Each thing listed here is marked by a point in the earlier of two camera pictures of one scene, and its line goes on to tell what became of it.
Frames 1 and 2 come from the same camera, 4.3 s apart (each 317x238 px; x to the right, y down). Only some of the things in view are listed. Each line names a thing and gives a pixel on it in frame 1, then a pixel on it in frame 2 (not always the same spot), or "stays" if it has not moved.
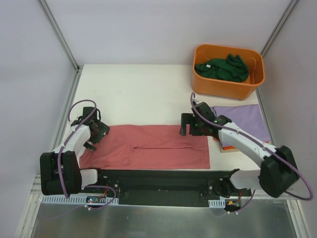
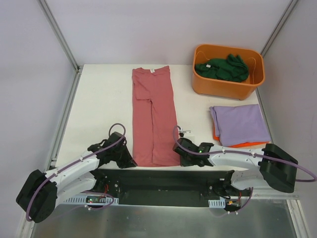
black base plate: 167,187 stays
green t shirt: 233,69 stays
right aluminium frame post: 292,5 stays
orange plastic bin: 226,72 stays
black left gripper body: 99,134 → 123,155
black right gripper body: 191,124 → 184,156
